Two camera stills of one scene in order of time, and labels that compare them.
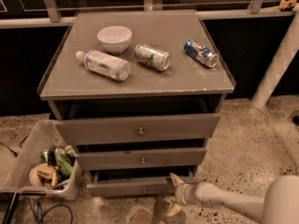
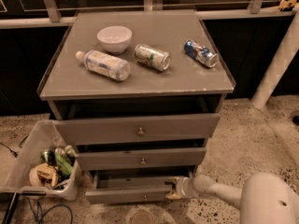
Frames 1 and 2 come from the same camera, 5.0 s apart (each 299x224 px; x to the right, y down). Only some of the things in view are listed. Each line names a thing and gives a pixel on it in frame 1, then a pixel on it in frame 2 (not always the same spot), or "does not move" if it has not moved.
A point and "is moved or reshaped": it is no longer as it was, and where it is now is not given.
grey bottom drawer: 134,187 is moved or reshaped
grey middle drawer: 140,159 does not move
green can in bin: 64,164 does not move
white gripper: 184,193 to 181,187
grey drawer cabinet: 137,95 does not move
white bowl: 115,39 does not move
